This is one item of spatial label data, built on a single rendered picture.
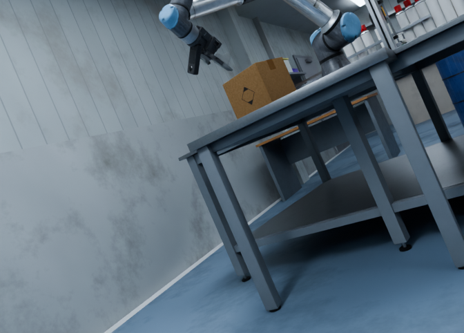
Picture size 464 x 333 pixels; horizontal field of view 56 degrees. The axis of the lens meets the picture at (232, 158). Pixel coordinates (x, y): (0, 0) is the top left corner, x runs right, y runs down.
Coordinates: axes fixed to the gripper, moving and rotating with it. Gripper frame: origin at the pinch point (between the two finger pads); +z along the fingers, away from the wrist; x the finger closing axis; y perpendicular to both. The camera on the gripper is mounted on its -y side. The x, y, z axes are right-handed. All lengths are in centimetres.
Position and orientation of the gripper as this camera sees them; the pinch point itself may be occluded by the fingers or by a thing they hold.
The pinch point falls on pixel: (220, 68)
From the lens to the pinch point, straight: 185.9
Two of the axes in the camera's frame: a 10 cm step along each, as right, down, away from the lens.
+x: -6.5, -3.4, 6.8
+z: 5.7, 3.7, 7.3
